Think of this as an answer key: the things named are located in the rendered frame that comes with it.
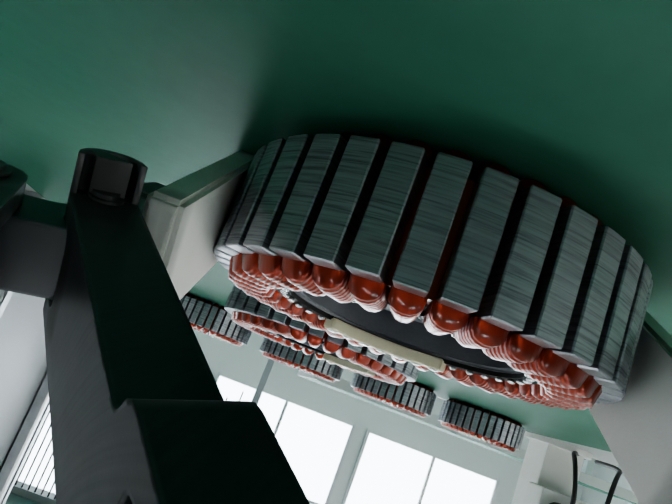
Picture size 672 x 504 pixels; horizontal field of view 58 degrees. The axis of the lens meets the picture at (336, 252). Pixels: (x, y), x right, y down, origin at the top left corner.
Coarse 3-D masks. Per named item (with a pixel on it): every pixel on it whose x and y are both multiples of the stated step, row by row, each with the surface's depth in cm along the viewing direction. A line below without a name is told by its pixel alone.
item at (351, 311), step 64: (256, 192) 14; (320, 192) 13; (384, 192) 12; (448, 192) 12; (512, 192) 12; (256, 256) 14; (320, 256) 12; (384, 256) 12; (448, 256) 12; (512, 256) 12; (576, 256) 12; (640, 256) 13; (320, 320) 20; (384, 320) 20; (448, 320) 12; (512, 320) 11; (576, 320) 12; (640, 320) 14; (512, 384) 18; (576, 384) 13
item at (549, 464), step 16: (528, 432) 91; (528, 448) 93; (544, 448) 88; (560, 448) 88; (576, 448) 86; (528, 464) 91; (544, 464) 87; (560, 464) 88; (576, 464) 80; (608, 464) 89; (528, 480) 89; (544, 480) 87; (560, 480) 87; (576, 480) 79; (528, 496) 85; (544, 496) 82; (560, 496) 82; (576, 496) 78; (608, 496) 79
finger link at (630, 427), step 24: (648, 336) 15; (648, 360) 15; (648, 384) 14; (600, 408) 16; (624, 408) 15; (648, 408) 14; (624, 432) 15; (648, 432) 14; (624, 456) 14; (648, 456) 13; (648, 480) 13
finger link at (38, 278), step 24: (144, 192) 14; (24, 216) 10; (48, 216) 11; (0, 240) 10; (24, 240) 10; (48, 240) 11; (0, 264) 10; (24, 264) 11; (48, 264) 11; (0, 288) 11; (24, 288) 11; (48, 288) 11
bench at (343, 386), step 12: (300, 372) 377; (324, 384) 340; (336, 384) 305; (348, 384) 306; (360, 396) 306; (384, 408) 370; (396, 408) 308; (420, 420) 314; (432, 420) 309; (456, 432) 310; (480, 444) 339; (516, 456) 313; (588, 468) 402; (588, 480) 317; (600, 480) 318; (624, 492) 319
